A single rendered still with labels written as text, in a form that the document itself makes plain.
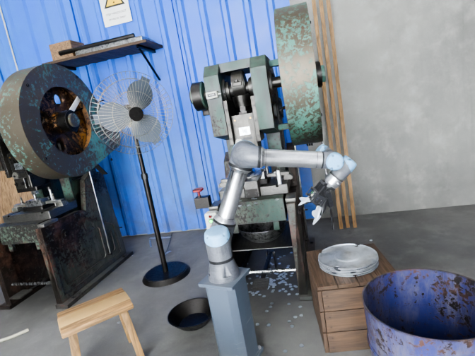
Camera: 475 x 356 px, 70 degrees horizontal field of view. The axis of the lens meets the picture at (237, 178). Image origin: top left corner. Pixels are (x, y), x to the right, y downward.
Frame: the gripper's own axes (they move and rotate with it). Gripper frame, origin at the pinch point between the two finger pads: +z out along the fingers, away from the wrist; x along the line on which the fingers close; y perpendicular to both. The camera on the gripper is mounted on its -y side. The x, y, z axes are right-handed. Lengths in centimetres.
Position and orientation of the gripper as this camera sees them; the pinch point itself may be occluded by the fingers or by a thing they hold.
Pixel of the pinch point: (306, 215)
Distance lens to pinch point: 176.1
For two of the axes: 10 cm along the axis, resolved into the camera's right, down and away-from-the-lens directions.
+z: -5.8, 7.6, 2.9
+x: 3.3, 5.4, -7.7
